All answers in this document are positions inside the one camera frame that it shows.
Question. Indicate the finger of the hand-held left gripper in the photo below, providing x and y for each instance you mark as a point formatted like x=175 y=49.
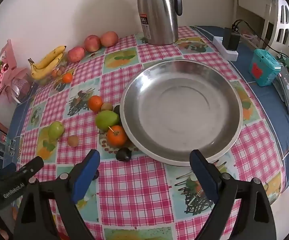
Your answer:
x=34 y=165
x=8 y=169

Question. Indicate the small green mango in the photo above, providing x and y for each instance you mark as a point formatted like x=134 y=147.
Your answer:
x=56 y=130

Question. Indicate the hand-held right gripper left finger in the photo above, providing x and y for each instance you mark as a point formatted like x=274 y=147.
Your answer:
x=84 y=177

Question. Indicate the stainless steel thermos jug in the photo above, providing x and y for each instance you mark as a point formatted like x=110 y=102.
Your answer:
x=159 y=17

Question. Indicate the bunch of yellow bananas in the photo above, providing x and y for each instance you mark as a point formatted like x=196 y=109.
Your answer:
x=47 y=63

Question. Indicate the black charger adapter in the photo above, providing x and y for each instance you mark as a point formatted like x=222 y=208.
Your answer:
x=230 y=40

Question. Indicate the pink checkered tablecloth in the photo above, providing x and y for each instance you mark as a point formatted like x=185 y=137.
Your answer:
x=134 y=180

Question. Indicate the wrapped orange fruit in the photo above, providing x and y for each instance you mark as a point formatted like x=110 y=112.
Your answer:
x=54 y=73

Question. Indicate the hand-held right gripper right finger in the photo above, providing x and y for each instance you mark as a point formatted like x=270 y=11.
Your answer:
x=204 y=177

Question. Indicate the white chair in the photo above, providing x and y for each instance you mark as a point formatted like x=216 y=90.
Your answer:
x=284 y=12

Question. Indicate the grey device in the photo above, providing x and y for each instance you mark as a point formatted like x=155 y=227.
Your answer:
x=288 y=95

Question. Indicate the white power strip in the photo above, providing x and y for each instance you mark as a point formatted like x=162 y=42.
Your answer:
x=219 y=43

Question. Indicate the white cabinet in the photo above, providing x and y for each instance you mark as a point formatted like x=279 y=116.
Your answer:
x=254 y=5

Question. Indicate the dark plum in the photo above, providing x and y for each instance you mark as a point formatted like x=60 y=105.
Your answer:
x=123 y=154
x=116 y=110

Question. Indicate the glass mug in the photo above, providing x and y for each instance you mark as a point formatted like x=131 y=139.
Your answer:
x=3 y=142

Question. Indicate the teal plastic box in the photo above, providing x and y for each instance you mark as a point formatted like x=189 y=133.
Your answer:
x=264 y=67

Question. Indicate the brown kiwi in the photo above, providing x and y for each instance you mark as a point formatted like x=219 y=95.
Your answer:
x=106 y=107
x=73 y=140

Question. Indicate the red apple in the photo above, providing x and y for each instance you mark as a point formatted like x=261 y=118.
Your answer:
x=108 y=38
x=76 y=54
x=92 y=43

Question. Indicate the pink flower bouquet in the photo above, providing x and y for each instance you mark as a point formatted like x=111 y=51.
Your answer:
x=7 y=62

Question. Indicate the large green mango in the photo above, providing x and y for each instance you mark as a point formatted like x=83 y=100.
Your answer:
x=107 y=120

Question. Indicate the stainless steel basin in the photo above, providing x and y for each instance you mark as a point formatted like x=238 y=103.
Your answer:
x=179 y=110

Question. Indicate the small tangerine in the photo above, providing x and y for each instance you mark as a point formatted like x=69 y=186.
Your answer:
x=67 y=78

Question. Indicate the blue cloth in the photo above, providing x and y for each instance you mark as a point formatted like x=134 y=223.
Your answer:
x=259 y=95

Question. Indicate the orange tangerine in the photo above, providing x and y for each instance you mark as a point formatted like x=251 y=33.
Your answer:
x=95 y=103

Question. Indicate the orange with stem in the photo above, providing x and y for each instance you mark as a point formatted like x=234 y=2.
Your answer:
x=117 y=136

